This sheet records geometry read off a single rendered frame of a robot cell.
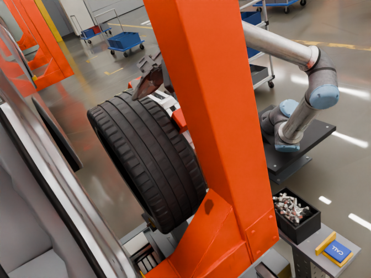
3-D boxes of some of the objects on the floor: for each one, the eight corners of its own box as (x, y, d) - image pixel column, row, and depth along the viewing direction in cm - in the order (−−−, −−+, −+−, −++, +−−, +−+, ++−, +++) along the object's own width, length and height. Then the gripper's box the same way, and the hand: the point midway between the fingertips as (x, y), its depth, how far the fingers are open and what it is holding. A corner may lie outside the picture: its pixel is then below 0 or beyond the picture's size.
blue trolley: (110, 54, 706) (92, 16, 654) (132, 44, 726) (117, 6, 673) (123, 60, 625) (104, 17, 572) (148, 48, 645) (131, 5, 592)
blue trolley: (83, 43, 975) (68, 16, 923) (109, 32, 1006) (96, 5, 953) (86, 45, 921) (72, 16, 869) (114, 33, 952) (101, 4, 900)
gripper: (169, 52, 100) (131, 95, 103) (156, 38, 93) (115, 84, 95) (183, 64, 96) (142, 108, 99) (170, 51, 88) (127, 99, 91)
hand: (136, 99), depth 96 cm, fingers closed
